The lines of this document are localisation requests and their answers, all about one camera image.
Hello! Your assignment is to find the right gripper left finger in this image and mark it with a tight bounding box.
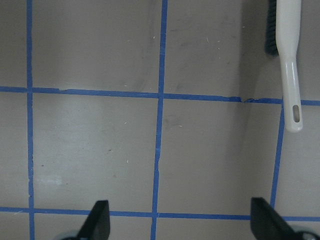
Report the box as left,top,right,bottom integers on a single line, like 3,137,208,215
72,200,111,240

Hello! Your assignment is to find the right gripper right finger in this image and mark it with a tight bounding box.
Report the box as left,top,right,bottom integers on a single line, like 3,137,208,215
250,197,320,240

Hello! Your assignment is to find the beige hand brush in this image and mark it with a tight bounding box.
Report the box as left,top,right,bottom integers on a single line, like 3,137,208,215
264,0,303,133

